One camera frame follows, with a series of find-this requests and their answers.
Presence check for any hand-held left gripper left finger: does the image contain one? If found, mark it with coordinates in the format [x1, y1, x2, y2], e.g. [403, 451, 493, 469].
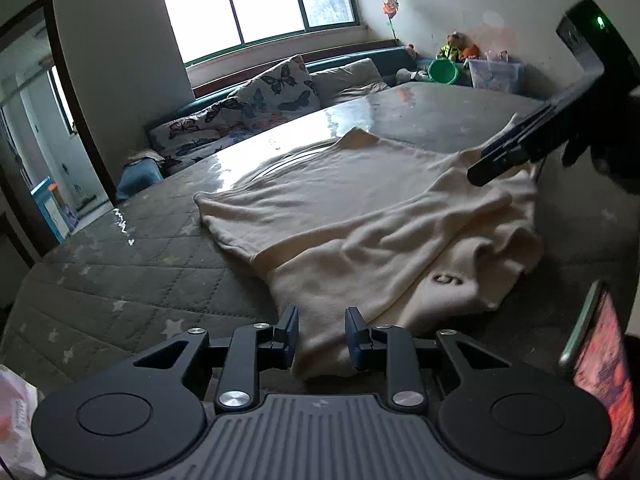
[132, 304, 301, 412]

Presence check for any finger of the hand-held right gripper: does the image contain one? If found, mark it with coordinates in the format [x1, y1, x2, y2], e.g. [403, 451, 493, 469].
[467, 74, 607, 187]

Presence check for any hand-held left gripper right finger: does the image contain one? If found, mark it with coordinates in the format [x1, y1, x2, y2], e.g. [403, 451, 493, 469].
[345, 306, 507, 410]

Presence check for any cream sweatshirt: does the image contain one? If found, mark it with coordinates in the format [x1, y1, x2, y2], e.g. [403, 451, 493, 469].
[194, 127, 546, 378]

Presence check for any clear plastic storage box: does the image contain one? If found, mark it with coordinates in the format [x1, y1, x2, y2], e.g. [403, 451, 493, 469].
[466, 57, 524, 96]

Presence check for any green plastic bucket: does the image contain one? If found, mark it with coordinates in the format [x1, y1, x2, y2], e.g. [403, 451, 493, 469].
[427, 57, 462, 86]

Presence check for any teddy bear with yellow vest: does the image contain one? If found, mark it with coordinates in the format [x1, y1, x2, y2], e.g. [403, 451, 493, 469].
[439, 32, 466, 61]

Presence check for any beige grey pillow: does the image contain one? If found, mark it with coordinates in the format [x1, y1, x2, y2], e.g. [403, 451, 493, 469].
[310, 57, 392, 106]

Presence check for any colourful pinwheel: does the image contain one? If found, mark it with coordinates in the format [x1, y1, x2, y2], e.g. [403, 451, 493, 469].
[382, 0, 402, 47]

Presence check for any long butterfly print cushion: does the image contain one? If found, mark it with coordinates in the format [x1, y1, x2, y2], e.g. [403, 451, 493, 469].
[147, 97, 281, 177]

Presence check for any beige cloth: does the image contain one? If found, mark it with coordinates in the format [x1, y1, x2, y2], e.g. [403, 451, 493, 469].
[125, 149, 166, 166]

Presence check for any smartphone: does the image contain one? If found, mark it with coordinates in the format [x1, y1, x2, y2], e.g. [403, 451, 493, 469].
[557, 280, 640, 480]

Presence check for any butterfly print pillow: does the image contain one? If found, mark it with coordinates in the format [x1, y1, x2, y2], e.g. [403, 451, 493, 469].
[235, 55, 322, 117]

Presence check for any blue cabinet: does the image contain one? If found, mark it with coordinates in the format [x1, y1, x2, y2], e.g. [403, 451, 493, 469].
[30, 176, 78, 243]

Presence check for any white plastic bag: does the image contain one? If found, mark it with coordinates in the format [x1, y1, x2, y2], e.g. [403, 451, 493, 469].
[0, 364, 48, 480]

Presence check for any green framed window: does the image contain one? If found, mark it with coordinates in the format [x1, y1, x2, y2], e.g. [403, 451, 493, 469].
[155, 0, 362, 64]

